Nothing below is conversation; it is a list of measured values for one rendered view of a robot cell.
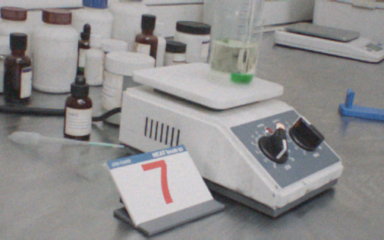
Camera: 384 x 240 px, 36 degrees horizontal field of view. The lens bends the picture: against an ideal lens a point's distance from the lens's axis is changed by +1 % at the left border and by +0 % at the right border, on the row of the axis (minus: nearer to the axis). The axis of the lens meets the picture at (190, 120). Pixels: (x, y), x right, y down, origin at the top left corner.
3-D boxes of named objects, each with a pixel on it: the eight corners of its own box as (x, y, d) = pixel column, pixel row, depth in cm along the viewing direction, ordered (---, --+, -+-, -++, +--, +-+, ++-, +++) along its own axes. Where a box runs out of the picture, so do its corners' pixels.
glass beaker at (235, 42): (208, 76, 63) (218, 1, 61) (257, 84, 62) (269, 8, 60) (198, 89, 58) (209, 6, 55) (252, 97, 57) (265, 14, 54)
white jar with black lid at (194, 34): (171, 62, 108) (176, 24, 106) (171, 55, 115) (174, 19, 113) (208, 67, 109) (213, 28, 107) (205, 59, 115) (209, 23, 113)
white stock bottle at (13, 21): (38, 76, 87) (40, 9, 84) (21, 84, 82) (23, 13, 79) (2, 71, 88) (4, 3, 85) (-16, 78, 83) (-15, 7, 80)
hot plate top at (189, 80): (286, 94, 62) (288, 86, 62) (219, 111, 53) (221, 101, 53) (199, 68, 69) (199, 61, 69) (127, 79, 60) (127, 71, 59)
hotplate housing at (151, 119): (341, 186, 60) (357, 112, 58) (274, 223, 50) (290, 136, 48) (178, 124, 73) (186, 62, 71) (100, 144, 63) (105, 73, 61)
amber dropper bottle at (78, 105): (60, 131, 66) (63, 71, 63) (86, 131, 67) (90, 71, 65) (66, 141, 63) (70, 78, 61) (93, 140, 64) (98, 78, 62)
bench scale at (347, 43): (376, 66, 133) (381, 45, 132) (269, 45, 144) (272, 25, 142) (390, 56, 149) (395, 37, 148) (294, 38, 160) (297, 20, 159)
